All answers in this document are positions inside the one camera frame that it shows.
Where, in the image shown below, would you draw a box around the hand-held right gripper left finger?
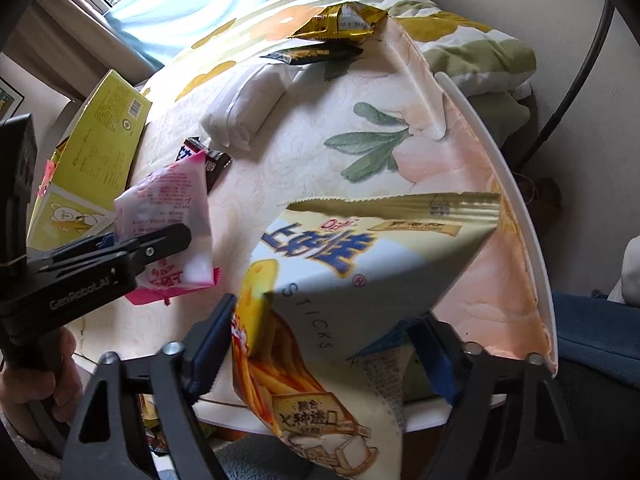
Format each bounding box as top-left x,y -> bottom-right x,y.
60,292 -> 238,480

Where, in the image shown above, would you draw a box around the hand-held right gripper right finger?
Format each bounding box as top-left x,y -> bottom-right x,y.
407,312 -> 581,480

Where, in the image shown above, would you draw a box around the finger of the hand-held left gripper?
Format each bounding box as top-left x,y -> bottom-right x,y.
47,230 -> 121,263
107,222 -> 194,286

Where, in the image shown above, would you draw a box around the pink white snack packet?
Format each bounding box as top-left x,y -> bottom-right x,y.
114,150 -> 221,307

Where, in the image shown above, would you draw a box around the yellow cardboard box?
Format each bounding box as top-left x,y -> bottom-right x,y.
25,70 -> 153,251

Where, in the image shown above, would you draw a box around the orange white cheese stick packet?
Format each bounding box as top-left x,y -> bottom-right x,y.
230,191 -> 502,480

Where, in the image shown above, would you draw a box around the person's left hand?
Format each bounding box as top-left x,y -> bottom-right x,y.
0,329 -> 77,443

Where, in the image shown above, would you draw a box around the dark brown snack packet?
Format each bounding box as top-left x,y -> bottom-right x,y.
172,136 -> 233,193

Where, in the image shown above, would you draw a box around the blue denim fabric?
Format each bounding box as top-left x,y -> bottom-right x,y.
552,292 -> 640,391

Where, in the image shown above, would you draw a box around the brown curtain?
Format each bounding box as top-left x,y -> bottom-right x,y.
20,0 -> 166,106

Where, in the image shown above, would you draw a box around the pale hanging clothes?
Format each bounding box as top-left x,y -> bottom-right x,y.
607,235 -> 640,306

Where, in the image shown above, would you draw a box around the light blue window cloth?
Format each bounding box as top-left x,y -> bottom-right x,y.
102,0 -> 306,73

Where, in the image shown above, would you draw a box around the black yellow snack packet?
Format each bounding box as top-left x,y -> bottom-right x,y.
259,41 -> 365,67

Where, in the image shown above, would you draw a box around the gold snack packet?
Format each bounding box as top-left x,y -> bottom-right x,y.
289,2 -> 388,46

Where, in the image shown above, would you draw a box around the black clothes rack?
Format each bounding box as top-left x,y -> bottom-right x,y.
515,0 -> 616,171

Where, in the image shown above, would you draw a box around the floral striped blanket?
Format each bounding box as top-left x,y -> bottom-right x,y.
140,0 -> 538,126

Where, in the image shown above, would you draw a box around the framed wall poster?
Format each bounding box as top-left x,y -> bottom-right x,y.
0,77 -> 23,121

